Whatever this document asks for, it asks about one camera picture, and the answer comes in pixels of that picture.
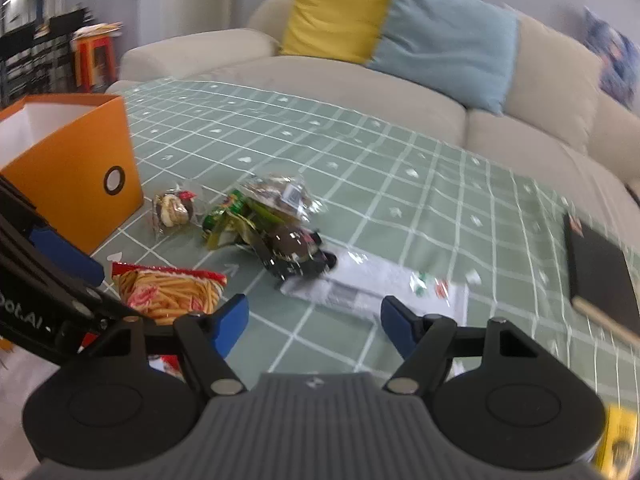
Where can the orange cardboard box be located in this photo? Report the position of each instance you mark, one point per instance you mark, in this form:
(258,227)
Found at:
(71,155)

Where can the beige cushion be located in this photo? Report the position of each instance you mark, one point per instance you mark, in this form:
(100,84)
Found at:
(555,84)

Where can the black notebook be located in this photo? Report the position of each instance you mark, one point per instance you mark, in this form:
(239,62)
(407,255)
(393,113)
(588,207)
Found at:
(600,282)

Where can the beige sofa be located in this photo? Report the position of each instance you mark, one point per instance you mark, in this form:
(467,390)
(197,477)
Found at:
(249,56)

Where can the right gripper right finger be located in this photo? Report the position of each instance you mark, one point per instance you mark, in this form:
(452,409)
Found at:
(493,391)

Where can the red fries snack bag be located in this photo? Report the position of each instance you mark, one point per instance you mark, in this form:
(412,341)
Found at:
(164,294)

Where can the black green snack bag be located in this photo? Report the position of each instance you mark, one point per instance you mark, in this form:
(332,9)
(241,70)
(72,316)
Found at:
(290,251)

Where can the silver white sachet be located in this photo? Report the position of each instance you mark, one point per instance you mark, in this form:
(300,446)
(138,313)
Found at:
(359,282)

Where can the yellow cushion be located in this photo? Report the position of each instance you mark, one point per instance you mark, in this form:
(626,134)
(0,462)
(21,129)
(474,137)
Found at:
(339,30)

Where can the green checked tablecloth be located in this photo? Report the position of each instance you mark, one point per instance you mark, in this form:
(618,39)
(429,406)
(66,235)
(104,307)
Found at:
(391,192)

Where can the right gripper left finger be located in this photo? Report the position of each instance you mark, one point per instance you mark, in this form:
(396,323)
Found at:
(133,394)

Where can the clear cake snack pack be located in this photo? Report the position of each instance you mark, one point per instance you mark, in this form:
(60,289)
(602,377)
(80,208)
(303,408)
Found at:
(286,195)

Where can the yellow tissue pack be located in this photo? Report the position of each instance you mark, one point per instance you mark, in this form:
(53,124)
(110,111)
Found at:
(617,449)

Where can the green candy wrapper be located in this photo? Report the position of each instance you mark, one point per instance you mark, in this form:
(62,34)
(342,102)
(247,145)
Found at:
(222,225)

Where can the light blue cushion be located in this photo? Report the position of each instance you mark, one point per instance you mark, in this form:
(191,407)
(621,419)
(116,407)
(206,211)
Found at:
(464,49)

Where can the anime print pillow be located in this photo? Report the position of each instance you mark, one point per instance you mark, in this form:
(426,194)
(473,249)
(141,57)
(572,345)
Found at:
(620,59)

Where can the small chocolate snack pack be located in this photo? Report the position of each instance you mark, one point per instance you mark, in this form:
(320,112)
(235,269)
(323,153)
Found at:
(176,206)

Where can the red orange stool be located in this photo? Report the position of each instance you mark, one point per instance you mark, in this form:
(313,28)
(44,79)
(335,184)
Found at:
(95,61)

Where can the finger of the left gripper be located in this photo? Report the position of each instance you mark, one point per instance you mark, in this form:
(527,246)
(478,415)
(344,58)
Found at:
(75,308)
(66,256)

